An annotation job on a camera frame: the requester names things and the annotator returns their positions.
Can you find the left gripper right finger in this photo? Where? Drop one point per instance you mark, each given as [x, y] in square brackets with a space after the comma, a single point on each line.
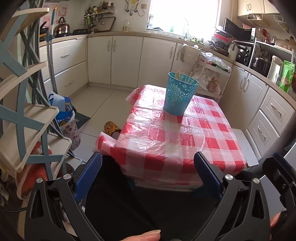
[241, 212]

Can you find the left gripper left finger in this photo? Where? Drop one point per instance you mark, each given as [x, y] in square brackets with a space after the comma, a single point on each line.
[54, 213]

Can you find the person's right hand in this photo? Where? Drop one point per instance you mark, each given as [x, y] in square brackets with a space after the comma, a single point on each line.
[274, 226]

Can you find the person's left hand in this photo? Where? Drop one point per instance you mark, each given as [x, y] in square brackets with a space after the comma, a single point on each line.
[153, 235]

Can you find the white blue folding shelf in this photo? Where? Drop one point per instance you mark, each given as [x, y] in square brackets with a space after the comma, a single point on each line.
[26, 142]

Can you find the floral fabric bag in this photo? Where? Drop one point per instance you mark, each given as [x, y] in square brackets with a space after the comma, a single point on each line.
[70, 130]

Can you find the yellow patterned slipper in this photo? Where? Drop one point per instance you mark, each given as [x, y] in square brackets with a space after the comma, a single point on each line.
[111, 129]

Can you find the blue shopping bag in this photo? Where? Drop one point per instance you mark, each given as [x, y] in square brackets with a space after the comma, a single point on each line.
[64, 104]

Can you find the green snack bag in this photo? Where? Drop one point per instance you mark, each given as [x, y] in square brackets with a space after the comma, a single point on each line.
[287, 76]

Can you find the white electric kettle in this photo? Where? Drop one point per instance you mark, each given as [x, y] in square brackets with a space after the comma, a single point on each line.
[275, 69]

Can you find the red white checkered tablecloth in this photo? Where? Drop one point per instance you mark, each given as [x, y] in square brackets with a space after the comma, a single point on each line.
[158, 148]

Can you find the white rolling storage cart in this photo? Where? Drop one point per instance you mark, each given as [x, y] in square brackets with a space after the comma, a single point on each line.
[213, 73]

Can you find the black toaster oven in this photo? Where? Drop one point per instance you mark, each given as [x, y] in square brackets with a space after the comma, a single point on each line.
[245, 50]

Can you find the teal perforated plastic basket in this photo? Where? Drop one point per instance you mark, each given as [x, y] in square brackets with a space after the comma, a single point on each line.
[178, 94]

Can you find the black wok pan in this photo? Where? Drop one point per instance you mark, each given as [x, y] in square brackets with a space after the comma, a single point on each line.
[44, 28]

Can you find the copper kettle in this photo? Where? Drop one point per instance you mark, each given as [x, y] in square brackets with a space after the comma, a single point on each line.
[62, 29]

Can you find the mop handle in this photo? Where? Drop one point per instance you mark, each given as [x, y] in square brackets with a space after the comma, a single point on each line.
[50, 51]

